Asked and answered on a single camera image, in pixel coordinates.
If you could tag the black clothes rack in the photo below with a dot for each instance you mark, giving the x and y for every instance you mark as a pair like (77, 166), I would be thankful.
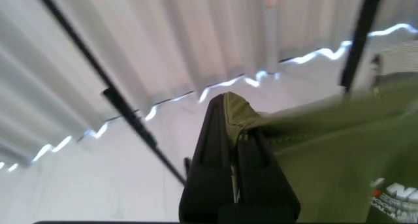
(130, 118)

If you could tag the green sleeveless shirt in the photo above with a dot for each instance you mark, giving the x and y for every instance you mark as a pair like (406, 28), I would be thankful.
(326, 152)

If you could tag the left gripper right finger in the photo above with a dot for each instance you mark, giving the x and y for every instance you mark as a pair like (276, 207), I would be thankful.
(264, 191)

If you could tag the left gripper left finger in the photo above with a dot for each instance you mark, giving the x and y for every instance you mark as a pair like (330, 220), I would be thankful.
(205, 185)

